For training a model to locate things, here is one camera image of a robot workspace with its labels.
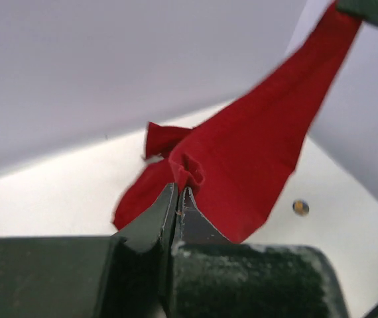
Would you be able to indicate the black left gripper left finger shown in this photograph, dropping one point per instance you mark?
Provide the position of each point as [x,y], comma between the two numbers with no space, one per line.
[120,275]

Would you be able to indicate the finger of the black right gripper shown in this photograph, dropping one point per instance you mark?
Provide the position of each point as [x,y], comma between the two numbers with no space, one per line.
[364,9]

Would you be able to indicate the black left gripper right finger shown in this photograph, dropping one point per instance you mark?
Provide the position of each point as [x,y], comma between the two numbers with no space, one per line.
[212,277]

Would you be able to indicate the round painted brooch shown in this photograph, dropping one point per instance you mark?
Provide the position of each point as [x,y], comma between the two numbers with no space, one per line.
[300,207]

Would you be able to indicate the red t-shirt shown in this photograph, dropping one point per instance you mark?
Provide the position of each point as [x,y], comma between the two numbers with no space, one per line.
[238,161]

